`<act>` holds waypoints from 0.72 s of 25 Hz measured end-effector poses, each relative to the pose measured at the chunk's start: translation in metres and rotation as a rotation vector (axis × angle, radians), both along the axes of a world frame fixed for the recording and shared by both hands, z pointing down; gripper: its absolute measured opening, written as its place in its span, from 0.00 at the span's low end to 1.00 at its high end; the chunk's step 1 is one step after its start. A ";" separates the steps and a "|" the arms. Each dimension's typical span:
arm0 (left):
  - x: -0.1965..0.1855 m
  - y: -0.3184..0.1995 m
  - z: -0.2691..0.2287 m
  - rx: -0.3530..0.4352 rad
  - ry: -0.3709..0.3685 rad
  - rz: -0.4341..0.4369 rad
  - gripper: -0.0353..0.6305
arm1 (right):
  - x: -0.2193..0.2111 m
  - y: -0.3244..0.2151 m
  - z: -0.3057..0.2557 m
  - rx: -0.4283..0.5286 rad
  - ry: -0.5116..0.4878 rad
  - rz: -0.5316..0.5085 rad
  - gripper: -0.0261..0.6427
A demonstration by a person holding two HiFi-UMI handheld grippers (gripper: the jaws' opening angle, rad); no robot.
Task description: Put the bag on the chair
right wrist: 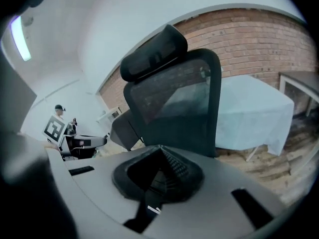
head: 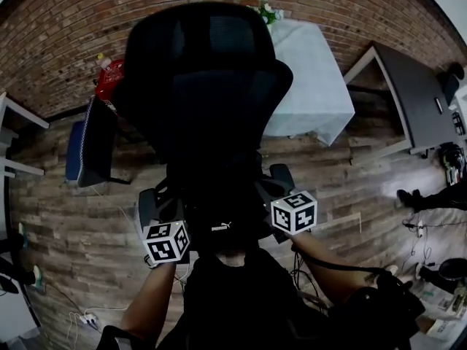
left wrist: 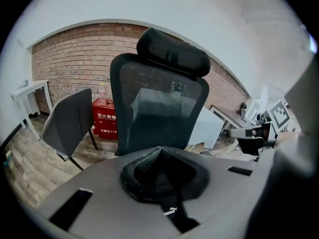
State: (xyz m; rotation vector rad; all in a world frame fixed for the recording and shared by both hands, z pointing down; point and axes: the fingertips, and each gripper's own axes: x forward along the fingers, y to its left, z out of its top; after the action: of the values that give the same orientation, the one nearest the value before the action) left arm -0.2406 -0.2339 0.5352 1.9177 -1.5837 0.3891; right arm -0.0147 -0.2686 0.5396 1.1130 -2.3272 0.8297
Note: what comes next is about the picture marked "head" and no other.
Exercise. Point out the potted white flowers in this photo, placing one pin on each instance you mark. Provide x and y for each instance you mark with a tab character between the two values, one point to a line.
270	11

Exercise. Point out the person's left forearm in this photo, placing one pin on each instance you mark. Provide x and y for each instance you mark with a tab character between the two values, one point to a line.
149	297

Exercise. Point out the plastic bottle yellow cap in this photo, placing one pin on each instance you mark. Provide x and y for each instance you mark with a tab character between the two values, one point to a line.
104	61

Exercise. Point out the black mesh office chair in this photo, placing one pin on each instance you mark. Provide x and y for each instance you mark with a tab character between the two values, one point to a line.
204	104

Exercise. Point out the black flat phone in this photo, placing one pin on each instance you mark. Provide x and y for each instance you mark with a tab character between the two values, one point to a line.
438	105

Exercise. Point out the red metal box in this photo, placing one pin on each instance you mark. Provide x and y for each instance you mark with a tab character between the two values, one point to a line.
109	80

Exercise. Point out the table with pale cloth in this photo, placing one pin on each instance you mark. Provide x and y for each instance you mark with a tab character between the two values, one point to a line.
310	86

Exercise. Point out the dark chair blue seat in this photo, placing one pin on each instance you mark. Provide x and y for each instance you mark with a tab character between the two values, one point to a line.
95	144

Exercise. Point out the person's black clothing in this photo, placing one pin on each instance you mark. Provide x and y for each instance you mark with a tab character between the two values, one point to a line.
237	305

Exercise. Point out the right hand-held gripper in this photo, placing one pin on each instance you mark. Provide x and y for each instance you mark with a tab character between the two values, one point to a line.
293	213

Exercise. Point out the white power strip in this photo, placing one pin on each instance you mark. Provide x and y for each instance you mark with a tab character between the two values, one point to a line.
90	319
420	229

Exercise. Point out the newspaper sheets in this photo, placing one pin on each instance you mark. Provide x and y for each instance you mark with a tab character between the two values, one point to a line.
443	312

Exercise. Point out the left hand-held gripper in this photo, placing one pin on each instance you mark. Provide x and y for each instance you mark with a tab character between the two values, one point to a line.
164	244

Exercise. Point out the dark desk white legs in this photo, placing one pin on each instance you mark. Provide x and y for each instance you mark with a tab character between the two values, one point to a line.
416	100

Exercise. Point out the pile of mixed gear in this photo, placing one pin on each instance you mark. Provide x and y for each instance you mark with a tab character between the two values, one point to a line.
452	164

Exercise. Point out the white table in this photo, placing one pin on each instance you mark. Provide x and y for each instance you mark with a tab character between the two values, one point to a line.
18	115

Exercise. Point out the person's right forearm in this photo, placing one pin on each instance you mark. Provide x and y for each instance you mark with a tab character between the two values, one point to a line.
328	281

